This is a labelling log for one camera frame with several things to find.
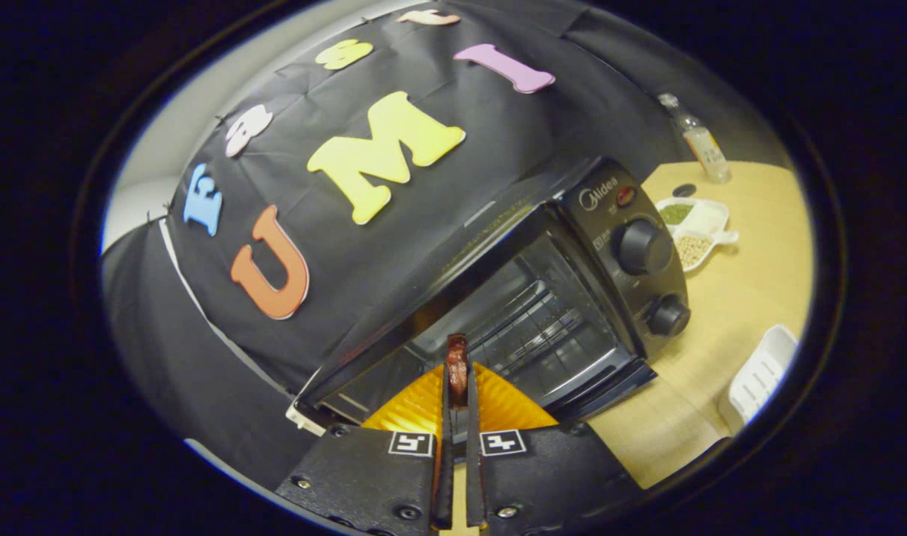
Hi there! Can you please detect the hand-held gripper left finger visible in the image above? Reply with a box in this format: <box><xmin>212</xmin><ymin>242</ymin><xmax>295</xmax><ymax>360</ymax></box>
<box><xmin>275</xmin><ymin>363</ymin><xmax>454</xmax><ymax>536</ymax></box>

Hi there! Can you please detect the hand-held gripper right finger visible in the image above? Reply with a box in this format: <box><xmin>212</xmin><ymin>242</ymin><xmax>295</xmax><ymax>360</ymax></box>
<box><xmin>465</xmin><ymin>361</ymin><xmax>640</xmax><ymax>536</ymax></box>

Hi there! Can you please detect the reddish brown meat piece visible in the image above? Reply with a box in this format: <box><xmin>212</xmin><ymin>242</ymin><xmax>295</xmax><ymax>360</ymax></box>
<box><xmin>446</xmin><ymin>334</ymin><xmax>471</xmax><ymax>409</ymax></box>

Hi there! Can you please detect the black toaster oven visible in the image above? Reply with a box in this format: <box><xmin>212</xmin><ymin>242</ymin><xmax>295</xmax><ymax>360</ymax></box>
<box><xmin>286</xmin><ymin>156</ymin><xmax>691</xmax><ymax>436</ymax></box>

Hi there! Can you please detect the white bread toaster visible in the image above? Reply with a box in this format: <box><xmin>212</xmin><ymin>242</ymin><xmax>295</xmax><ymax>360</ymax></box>
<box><xmin>285</xmin><ymin>401</ymin><xmax>328</xmax><ymax>437</ymax></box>

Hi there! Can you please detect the white ribbed tray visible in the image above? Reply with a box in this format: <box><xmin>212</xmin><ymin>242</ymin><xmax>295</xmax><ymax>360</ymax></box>
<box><xmin>728</xmin><ymin>325</ymin><xmax>799</xmax><ymax>436</ymax></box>

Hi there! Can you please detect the white divided dish with beans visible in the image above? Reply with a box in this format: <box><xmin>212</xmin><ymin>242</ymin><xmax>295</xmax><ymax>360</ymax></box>
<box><xmin>655</xmin><ymin>197</ymin><xmax>739</xmax><ymax>273</ymax></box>

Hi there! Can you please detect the small clear bottle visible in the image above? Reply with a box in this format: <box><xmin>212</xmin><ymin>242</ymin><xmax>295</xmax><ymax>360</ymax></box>
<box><xmin>657</xmin><ymin>92</ymin><xmax>732</xmax><ymax>185</ymax></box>

